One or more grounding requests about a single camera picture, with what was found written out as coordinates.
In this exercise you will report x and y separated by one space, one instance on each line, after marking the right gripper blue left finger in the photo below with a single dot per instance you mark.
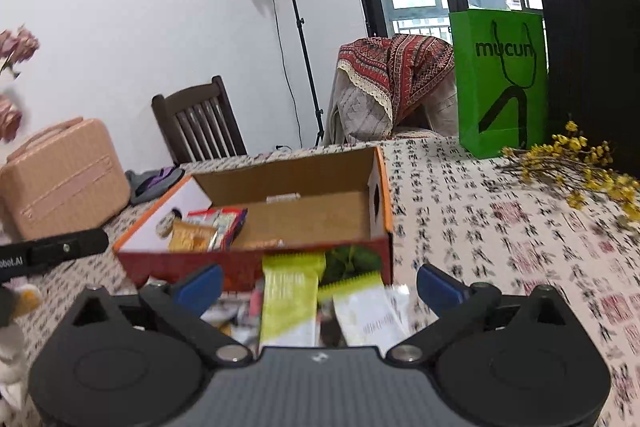
133 360

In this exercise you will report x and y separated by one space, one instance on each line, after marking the red snack packet in box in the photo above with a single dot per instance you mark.
226 221

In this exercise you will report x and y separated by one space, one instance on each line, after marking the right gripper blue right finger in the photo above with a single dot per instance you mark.
492 359

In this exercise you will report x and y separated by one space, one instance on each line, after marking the black paper bag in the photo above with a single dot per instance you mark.
593 55

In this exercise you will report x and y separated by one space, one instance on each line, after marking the orange cardboard box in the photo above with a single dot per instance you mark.
324 201

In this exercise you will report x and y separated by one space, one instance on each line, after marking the grey purple folded cloth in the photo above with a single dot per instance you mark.
152 184

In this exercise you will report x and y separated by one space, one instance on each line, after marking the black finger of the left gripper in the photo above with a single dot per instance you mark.
35 257

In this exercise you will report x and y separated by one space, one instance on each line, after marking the green white bar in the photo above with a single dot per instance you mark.
369 313
290 300

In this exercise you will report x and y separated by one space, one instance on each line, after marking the dark wooden chair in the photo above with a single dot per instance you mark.
197 123

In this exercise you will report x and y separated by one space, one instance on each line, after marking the green mucun paper bag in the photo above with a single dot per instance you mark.
502 80

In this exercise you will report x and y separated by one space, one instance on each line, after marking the chair under draped cloth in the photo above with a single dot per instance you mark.
354 116

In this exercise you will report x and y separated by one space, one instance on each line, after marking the pink artificial flowers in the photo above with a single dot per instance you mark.
17 46

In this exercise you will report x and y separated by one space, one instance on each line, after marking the yellow dried flower sprig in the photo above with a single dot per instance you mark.
575 171

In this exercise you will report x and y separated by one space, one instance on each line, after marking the pink vanity suitcase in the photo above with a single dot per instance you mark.
65 178

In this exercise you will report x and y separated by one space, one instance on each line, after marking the red patterned draped cloth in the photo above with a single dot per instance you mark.
398 72

